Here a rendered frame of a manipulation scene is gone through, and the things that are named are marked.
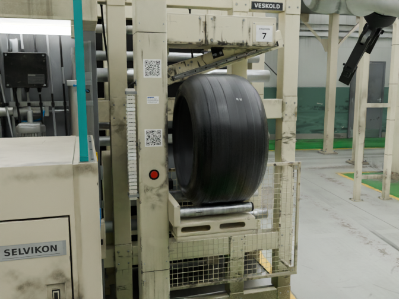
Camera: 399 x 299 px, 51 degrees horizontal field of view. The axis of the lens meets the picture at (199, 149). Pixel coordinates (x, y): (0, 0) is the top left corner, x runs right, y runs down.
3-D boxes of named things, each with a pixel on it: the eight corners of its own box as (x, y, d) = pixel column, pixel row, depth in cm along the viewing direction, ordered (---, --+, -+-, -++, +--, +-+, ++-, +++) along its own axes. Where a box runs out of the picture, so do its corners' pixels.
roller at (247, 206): (177, 219, 176) (177, 209, 176) (175, 216, 181) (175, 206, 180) (253, 212, 186) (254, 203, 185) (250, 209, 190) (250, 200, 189)
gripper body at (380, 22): (377, -13, 98) (363, 17, 106) (361, 8, 95) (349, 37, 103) (407, 0, 96) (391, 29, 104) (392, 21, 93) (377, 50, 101)
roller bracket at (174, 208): (174, 228, 173) (173, 205, 171) (157, 203, 211) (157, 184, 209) (181, 228, 174) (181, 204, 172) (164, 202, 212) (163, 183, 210)
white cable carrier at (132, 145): (129, 200, 179) (126, 88, 171) (127, 197, 183) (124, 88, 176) (139, 199, 180) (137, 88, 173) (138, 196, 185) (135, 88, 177)
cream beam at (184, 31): (159, 43, 197) (159, 11, 194) (151, 48, 220) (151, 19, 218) (276, 47, 213) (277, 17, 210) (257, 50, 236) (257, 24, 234)
